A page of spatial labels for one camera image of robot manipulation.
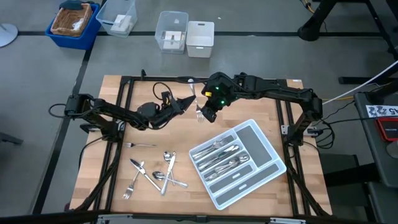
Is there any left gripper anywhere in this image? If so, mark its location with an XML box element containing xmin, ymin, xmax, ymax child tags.
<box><xmin>160</xmin><ymin>93</ymin><xmax>197</xmax><ymax>118</ymax></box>

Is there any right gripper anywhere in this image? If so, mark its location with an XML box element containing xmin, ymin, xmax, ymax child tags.
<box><xmin>201</xmin><ymin>81</ymin><xmax>231</xmax><ymax>122</ymax></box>

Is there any white cutlery tray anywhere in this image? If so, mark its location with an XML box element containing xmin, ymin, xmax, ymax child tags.
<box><xmin>188</xmin><ymin>118</ymin><xmax>287</xmax><ymax>211</ymax></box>

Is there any white box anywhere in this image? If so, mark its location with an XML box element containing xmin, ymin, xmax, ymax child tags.
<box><xmin>110</xmin><ymin>14</ymin><xmax>133</xmax><ymax>34</ymax></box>
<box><xmin>163</xmin><ymin>30</ymin><xmax>184</xmax><ymax>50</ymax></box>

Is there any white plastic bin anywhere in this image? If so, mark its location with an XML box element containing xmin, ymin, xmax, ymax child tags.
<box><xmin>185</xmin><ymin>21</ymin><xmax>215</xmax><ymax>58</ymax></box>

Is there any clear plastic bin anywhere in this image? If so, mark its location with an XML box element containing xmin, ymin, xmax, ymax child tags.
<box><xmin>95</xmin><ymin>0</ymin><xmax>138</xmax><ymax>39</ymax></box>
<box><xmin>154</xmin><ymin>11</ymin><xmax>189</xmax><ymax>55</ymax></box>

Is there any blue plastic bin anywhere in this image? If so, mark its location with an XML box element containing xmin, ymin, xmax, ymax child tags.
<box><xmin>45</xmin><ymin>2</ymin><xmax>102</xmax><ymax>51</ymax></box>

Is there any wicker basket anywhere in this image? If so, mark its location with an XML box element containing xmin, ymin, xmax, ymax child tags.
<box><xmin>50</xmin><ymin>2</ymin><xmax>93</xmax><ymax>38</ymax></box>

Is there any dark grey desk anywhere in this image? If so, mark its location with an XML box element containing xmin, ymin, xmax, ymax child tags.
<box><xmin>353</xmin><ymin>79</ymin><xmax>398</xmax><ymax>189</ymax></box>

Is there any white printed label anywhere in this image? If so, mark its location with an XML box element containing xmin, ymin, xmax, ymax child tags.
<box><xmin>366</xmin><ymin>105</ymin><xmax>398</xmax><ymax>118</ymax></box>

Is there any red black device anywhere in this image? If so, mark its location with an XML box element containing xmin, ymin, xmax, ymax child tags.
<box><xmin>374</xmin><ymin>117</ymin><xmax>398</xmax><ymax>142</ymax></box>

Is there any grey round stand base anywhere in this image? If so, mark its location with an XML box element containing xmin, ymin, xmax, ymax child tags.
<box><xmin>0</xmin><ymin>23</ymin><xmax>19</xmax><ymax>48</ymax></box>

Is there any black camera cable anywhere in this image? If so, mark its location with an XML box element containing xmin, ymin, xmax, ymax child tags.
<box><xmin>152</xmin><ymin>82</ymin><xmax>173</xmax><ymax>102</ymax></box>

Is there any black aluminium table frame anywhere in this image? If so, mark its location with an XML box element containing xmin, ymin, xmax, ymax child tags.
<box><xmin>70</xmin><ymin>68</ymin><xmax>332</xmax><ymax>224</ymax></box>

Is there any black pedestal stand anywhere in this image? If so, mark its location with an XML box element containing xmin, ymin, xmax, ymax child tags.
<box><xmin>297</xmin><ymin>0</ymin><xmax>338</xmax><ymax>42</ymax></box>

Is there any white cable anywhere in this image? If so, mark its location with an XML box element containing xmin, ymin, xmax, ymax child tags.
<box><xmin>323</xmin><ymin>60</ymin><xmax>398</xmax><ymax>105</ymax></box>

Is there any black stand frame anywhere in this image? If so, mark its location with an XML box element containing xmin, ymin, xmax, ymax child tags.
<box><xmin>337</xmin><ymin>0</ymin><xmax>398</xmax><ymax>85</ymax></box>

